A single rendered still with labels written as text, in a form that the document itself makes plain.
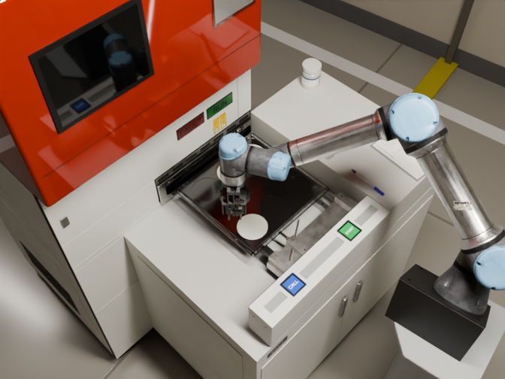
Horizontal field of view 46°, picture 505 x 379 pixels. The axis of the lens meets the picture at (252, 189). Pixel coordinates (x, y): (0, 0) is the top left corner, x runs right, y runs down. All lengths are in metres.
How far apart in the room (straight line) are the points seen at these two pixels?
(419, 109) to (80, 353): 1.88
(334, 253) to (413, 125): 0.52
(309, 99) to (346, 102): 0.14
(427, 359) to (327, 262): 0.40
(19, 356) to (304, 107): 1.64
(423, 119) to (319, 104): 0.77
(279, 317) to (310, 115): 0.79
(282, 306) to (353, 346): 1.06
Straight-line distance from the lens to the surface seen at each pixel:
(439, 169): 1.52
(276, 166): 1.55
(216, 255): 1.95
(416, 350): 1.87
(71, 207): 1.78
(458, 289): 1.71
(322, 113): 2.16
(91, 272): 2.06
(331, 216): 1.97
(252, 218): 1.93
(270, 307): 1.71
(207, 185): 2.02
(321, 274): 1.76
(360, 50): 3.97
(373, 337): 2.76
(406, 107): 1.48
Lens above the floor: 2.49
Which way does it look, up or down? 53 degrees down
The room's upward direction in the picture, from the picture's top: straight up
